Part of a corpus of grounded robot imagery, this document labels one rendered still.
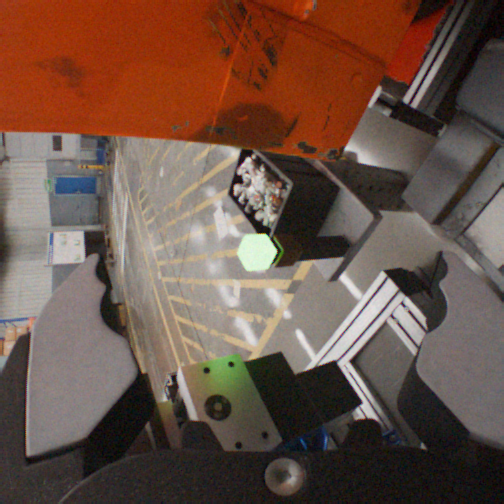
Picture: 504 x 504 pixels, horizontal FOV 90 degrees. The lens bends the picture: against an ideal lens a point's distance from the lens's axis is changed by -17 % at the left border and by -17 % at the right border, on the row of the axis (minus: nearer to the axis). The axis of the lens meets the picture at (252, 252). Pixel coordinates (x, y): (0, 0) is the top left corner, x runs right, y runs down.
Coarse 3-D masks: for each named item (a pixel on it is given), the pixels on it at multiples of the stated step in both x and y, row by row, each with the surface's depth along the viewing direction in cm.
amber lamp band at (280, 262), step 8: (280, 240) 45; (288, 240) 46; (296, 240) 47; (280, 248) 45; (288, 248) 45; (296, 248) 45; (280, 256) 45; (288, 256) 45; (296, 256) 46; (280, 264) 46; (288, 264) 47
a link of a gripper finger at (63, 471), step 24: (24, 336) 7; (24, 360) 6; (0, 384) 6; (24, 384) 6; (0, 408) 5; (24, 408) 5; (0, 432) 5; (24, 432) 5; (0, 456) 4; (24, 456) 4; (72, 456) 4; (96, 456) 5; (0, 480) 4; (24, 480) 4; (48, 480) 4; (72, 480) 4
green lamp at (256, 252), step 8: (248, 240) 43; (256, 240) 43; (264, 240) 44; (240, 248) 45; (248, 248) 43; (256, 248) 42; (264, 248) 43; (272, 248) 43; (240, 256) 45; (248, 256) 43; (256, 256) 42; (264, 256) 43; (272, 256) 44; (248, 264) 43; (256, 264) 43; (264, 264) 44
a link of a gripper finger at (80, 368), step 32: (96, 256) 10; (64, 288) 9; (96, 288) 9; (64, 320) 7; (96, 320) 8; (32, 352) 6; (64, 352) 7; (96, 352) 7; (128, 352) 7; (32, 384) 6; (64, 384) 6; (96, 384) 6; (128, 384) 6; (32, 416) 5; (64, 416) 5; (96, 416) 5; (128, 416) 6; (32, 448) 4; (64, 448) 5; (96, 448) 5; (128, 448) 6
